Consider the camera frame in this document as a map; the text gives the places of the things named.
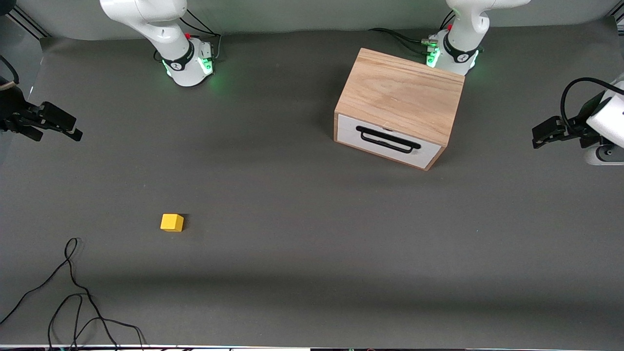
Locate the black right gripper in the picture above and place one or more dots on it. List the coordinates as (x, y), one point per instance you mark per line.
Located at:
(11, 105)

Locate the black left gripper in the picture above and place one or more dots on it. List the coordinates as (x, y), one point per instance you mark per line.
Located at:
(586, 110)

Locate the yellow wooden block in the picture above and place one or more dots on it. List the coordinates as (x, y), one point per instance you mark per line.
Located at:
(171, 223)

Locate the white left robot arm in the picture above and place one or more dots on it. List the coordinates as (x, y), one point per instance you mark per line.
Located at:
(463, 29)

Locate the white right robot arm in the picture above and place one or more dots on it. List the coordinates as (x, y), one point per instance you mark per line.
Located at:
(161, 29)

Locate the wooden drawer cabinet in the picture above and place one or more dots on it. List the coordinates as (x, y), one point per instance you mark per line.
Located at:
(399, 92)

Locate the dark grey table mat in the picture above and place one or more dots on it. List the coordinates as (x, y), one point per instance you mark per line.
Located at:
(312, 243)

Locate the aluminium frame rail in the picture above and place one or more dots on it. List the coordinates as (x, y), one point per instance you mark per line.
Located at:
(618, 18)
(29, 23)

